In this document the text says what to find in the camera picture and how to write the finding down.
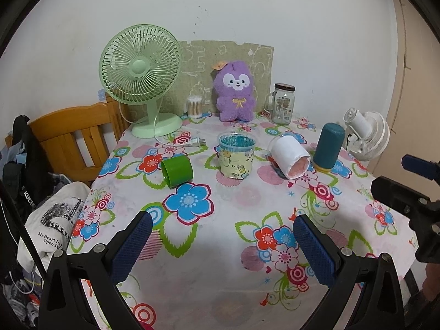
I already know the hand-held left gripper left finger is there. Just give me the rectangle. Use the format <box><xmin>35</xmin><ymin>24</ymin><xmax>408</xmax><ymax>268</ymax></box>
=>
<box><xmin>38</xmin><ymin>210</ymin><xmax>153</xmax><ymax>330</ymax></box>

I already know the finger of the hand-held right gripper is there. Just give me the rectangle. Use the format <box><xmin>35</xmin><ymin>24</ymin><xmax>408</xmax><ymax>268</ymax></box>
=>
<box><xmin>401</xmin><ymin>155</ymin><xmax>440</xmax><ymax>180</ymax></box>
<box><xmin>370</xmin><ymin>176</ymin><xmax>440</xmax><ymax>219</ymax></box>

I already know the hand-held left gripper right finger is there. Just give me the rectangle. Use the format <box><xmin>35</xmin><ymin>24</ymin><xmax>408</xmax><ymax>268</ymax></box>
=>
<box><xmin>293</xmin><ymin>214</ymin><xmax>406</xmax><ymax>330</ymax></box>

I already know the yellow cartoon print cup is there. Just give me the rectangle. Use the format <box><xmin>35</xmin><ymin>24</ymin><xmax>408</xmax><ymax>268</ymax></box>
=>
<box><xmin>219</xmin><ymin>132</ymin><xmax>259</xmax><ymax>180</ymax></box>

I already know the teal cup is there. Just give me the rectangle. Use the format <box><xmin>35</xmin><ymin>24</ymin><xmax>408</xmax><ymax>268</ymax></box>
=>
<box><xmin>312</xmin><ymin>123</ymin><xmax>345</xmax><ymax>171</ymax></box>

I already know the green plastic cup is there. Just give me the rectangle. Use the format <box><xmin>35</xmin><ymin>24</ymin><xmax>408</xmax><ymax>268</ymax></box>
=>
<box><xmin>161</xmin><ymin>155</ymin><xmax>194</xmax><ymax>188</ymax></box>

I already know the white cup with pink inside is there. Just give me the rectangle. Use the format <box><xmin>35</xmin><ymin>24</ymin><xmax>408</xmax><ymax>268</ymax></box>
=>
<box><xmin>271</xmin><ymin>135</ymin><xmax>311</xmax><ymax>180</ymax></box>

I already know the white desk fan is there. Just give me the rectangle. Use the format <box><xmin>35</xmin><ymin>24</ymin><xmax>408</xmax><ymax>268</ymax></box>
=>
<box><xmin>344</xmin><ymin>108</ymin><xmax>391</xmax><ymax>161</ymax></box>

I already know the white printed cloth bag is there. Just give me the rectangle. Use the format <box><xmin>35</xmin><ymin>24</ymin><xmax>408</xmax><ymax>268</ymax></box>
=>
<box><xmin>17</xmin><ymin>181</ymin><xmax>92</xmax><ymax>279</ymax></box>

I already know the floral tablecloth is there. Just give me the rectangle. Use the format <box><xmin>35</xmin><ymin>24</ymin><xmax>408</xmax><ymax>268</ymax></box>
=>
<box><xmin>67</xmin><ymin>110</ymin><xmax>418</xmax><ymax>330</ymax></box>

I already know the pile of clothes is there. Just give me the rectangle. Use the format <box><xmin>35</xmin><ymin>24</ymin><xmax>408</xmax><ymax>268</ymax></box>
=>
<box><xmin>0</xmin><ymin>271</ymin><xmax>43</xmax><ymax>328</ymax></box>

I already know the black bag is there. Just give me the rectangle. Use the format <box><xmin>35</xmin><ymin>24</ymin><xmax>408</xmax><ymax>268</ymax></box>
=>
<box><xmin>2</xmin><ymin>115</ymin><xmax>53</xmax><ymax>221</ymax></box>

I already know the wooden chair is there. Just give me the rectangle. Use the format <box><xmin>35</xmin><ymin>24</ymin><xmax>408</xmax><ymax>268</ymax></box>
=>
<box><xmin>29</xmin><ymin>95</ymin><xmax>131</xmax><ymax>183</ymax></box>

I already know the glass jar mug with lid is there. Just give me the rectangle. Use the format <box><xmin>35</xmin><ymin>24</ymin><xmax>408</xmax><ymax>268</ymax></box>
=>
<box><xmin>264</xmin><ymin>83</ymin><xmax>296</xmax><ymax>125</ymax></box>

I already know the cotton swab container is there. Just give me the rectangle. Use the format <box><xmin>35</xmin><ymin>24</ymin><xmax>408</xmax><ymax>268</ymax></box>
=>
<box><xmin>186</xmin><ymin>95</ymin><xmax>204</xmax><ymax>119</ymax></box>

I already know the purple plush toy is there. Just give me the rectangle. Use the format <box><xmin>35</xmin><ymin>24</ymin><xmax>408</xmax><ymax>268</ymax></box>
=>
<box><xmin>212</xmin><ymin>60</ymin><xmax>258</xmax><ymax>122</ymax></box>

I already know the green desk fan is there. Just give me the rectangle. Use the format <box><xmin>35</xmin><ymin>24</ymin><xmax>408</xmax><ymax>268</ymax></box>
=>
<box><xmin>99</xmin><ymin>24</ymin><xmax>184</xmax><ymax>139</ymax></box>

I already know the green patterned board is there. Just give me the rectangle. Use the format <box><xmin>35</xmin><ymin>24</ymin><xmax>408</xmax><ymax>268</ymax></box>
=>
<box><xmin>177</xmin><ymin>40</ymin><xmax>274</xmax><ymax>116</ymax></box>

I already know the white fan power cord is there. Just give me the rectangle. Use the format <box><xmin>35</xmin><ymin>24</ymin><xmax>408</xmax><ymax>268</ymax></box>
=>
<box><xmin>119</xmin><ymin>102</ymin><xmax>207</xmax><ymax>147</ymax></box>

